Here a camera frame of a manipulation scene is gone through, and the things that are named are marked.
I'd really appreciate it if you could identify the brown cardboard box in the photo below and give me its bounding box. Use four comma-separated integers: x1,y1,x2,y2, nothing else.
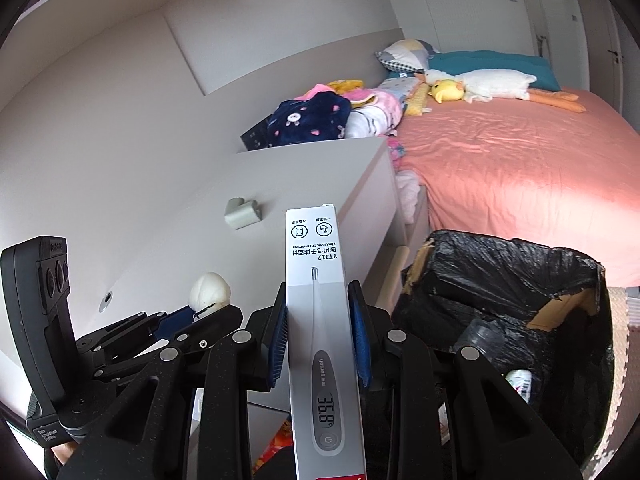
402,239,607,332

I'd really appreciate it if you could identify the white goose plush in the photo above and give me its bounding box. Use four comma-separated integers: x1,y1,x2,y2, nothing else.
423,68,589,114

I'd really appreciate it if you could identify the teal pillow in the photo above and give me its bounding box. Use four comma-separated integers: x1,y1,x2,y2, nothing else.
426,50,562,93

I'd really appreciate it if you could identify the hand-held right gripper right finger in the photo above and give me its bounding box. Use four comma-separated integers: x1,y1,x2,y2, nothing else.
347,280,585,480

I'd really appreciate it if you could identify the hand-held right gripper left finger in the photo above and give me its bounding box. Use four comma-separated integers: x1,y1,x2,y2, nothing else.
56,280,291,480

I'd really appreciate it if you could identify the black switch panel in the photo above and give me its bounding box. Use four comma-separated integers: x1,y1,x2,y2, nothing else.
240,114,277,152

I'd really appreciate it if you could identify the bed with pink sheet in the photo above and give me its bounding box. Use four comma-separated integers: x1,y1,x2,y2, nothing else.
394,86,640,263

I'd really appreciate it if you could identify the white cloth pile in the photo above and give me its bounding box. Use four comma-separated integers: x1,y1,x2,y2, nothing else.
387,137,422,223

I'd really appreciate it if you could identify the patterned grey yellow pillow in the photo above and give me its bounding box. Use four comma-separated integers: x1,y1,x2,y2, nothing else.
374,38,442,74

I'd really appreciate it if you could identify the pink clothing pile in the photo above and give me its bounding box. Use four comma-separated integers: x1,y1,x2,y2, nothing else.
294,79,407,139

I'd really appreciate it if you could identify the clear plastic bottle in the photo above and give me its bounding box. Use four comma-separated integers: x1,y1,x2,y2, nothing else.
451,319,507,357

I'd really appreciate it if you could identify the navy fleece garment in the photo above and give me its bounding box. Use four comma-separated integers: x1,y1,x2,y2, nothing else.
266,94,353,151

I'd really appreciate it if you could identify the white printed packet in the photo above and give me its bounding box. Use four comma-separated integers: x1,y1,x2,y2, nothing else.
504,368,534,402

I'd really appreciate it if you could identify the grey nightstand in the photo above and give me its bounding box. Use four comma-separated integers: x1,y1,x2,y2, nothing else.
90,136,410,461

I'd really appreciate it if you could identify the grey plastic holder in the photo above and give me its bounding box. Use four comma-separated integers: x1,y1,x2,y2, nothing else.
224,197,263,231

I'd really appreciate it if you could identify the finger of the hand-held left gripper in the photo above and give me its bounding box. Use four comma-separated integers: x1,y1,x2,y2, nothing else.
62,309,197,356
92,304,244,382

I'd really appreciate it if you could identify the white thermometer box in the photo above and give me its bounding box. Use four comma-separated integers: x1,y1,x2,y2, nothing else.
284,203,369,480

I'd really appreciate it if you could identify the bin with black bag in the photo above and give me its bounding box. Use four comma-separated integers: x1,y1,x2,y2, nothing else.
391,229,617,478

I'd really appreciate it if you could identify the long yellow plush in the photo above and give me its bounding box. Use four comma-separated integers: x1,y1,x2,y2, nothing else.
404,82,432,117

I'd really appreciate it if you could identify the white paper ball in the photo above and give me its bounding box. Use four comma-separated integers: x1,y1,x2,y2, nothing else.
187,272,234,314

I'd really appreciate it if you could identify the yellow duck plush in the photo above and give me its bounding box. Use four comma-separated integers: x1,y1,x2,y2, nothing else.
429,79,467,105

